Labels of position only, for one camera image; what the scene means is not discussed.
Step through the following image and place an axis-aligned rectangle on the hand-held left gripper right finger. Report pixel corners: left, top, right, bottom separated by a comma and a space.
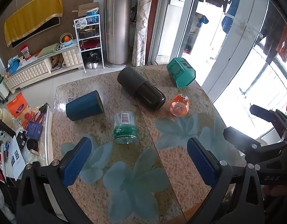
187, 138, 265, 224

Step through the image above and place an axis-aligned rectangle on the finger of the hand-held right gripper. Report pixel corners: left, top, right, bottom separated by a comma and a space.
249, 105, 287, 133
223, 126, 286, 160

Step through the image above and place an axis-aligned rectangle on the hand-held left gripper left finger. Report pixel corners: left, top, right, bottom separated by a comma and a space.
16, 136, 93, 224

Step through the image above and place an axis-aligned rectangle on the clear cup with green band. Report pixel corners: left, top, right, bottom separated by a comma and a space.
113, 111, 138, 144

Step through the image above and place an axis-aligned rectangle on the dark blue cup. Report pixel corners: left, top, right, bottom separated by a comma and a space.
65, 90, 104, 121

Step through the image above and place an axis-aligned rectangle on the orange translucent cup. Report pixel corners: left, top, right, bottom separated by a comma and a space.
170, 94, 190, 116

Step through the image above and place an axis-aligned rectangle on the black and grey thermos cup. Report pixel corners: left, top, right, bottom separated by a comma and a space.
117, 66, 166, 110

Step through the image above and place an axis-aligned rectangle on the person's right hand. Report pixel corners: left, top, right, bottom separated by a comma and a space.
262, 184, 287, 199

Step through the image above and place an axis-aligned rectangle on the glass side table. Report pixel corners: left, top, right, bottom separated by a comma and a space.
0, 103, 54, 185

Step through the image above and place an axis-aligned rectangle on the black round container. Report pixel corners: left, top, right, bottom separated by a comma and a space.
26, 138, 40, 154

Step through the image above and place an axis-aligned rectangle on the dark blue booklet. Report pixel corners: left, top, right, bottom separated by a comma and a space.
25, 121, 44, 141

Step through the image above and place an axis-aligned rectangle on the white printed paper sheet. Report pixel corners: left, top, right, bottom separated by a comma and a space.
6, 136, 26, 181

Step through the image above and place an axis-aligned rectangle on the red hanging garment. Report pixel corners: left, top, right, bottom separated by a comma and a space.
275, 24, 287, 63

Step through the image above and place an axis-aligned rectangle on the orange paper bag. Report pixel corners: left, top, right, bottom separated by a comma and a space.
7, 92, 30, 119

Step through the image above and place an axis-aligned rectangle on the green hexagonal tin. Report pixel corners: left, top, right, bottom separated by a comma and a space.
166, 57, 196, 88

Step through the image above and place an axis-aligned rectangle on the white tufted tv cabinet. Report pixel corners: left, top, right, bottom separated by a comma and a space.
4, 39, 83, 95

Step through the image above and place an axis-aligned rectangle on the blue hanging garment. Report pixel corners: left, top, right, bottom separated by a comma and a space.
221, 0, 242, 34

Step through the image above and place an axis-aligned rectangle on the green cushion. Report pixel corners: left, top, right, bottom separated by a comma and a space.
38, 43, 64, 58

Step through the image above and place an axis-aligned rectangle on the sliding glass door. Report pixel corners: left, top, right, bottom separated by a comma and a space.
147, 0, 270, 98

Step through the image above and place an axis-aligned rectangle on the blue tissue box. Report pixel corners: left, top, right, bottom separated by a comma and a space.
7, 56, 21, 74

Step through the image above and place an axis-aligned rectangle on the red snack bag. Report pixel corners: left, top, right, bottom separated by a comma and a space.
20, 45, 32, 60

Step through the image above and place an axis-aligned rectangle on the bowl of oranges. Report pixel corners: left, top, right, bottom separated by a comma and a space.
60, 33, 73, 46

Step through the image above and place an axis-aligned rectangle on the black television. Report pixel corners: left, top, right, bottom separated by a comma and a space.
12, 16, 60, 48

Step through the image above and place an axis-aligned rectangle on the silver tower air conditioner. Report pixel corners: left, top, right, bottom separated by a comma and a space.
104, 0, 131, 69

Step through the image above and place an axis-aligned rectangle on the patterned beige curtain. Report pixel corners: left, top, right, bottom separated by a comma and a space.
131, 0, 156, 67

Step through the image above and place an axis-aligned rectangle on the cardboard box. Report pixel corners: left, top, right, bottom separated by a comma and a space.
72, 2, 100, 19

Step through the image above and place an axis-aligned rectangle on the yellow cloth covered TV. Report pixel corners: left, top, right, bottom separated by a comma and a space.
4, 0, 64, 48

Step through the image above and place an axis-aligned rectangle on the white wire shelf rack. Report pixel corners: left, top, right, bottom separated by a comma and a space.
73, 14, 105, 73

